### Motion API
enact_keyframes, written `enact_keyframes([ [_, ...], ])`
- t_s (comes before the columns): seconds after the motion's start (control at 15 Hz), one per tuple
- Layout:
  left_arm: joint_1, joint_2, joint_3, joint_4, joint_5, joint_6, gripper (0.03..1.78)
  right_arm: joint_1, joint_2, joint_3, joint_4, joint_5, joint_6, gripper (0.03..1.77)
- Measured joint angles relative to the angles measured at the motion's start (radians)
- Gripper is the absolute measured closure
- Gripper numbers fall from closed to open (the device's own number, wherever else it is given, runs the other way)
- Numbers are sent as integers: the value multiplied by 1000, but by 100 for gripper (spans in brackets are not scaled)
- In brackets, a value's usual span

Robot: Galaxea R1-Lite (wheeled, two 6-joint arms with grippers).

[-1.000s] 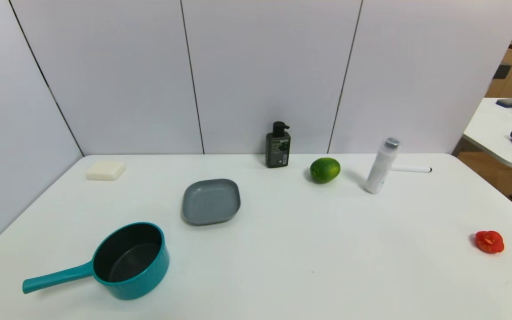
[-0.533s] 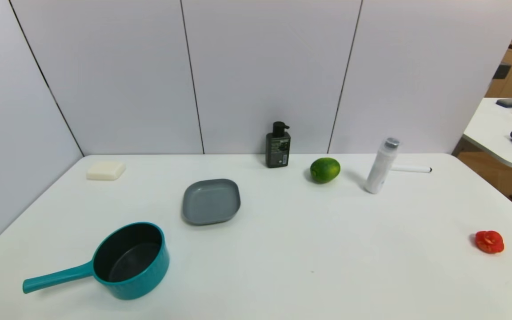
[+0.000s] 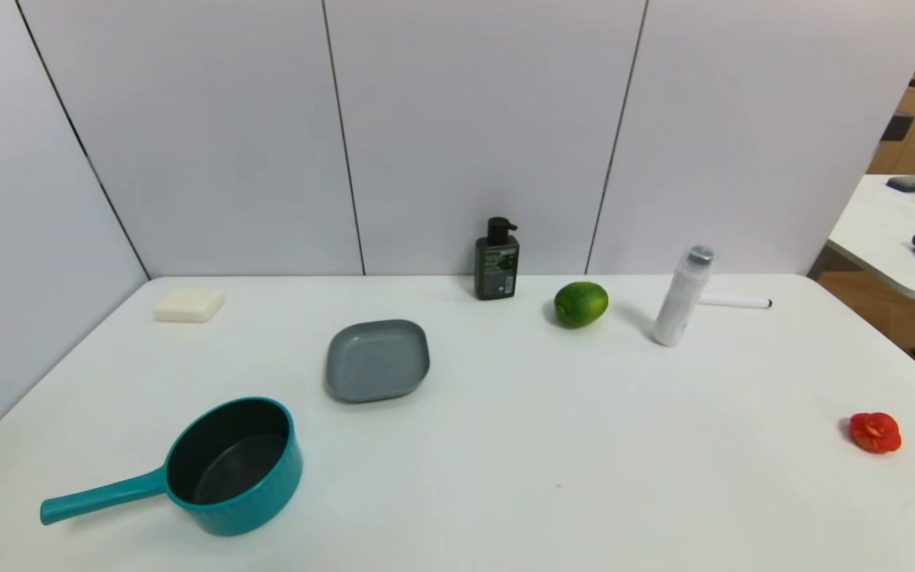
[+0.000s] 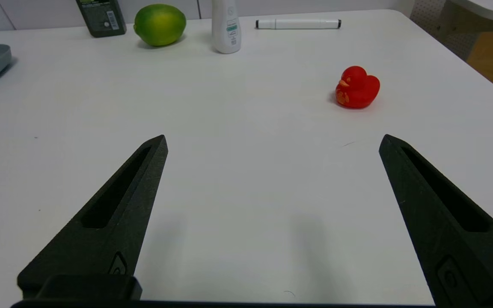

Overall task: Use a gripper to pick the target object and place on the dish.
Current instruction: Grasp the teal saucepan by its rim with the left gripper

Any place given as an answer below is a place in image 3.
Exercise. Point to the grey square dish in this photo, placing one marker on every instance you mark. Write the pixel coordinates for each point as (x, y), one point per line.
(378, 362)

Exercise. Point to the grey-blue flat object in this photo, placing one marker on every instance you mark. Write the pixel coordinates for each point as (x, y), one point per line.
(910, 183)

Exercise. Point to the dark pump bottle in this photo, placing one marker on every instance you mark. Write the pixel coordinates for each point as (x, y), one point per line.
(496, 268)

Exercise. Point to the green lime fruit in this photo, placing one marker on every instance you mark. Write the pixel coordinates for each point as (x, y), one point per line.
(581, 305)

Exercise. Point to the white bottle silver cap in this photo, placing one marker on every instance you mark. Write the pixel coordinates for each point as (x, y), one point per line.
(680, 306)

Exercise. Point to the white soap bar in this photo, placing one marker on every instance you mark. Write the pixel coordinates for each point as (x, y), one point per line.
(187, 305)

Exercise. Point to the white marker pen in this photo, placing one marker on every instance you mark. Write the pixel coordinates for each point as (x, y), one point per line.
(737, 302)

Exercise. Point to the white round-cornered side table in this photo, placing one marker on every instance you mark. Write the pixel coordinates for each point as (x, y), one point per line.
(878, 232)

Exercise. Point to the red rubber duck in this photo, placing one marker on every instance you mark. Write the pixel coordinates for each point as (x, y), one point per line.
(875, 434)

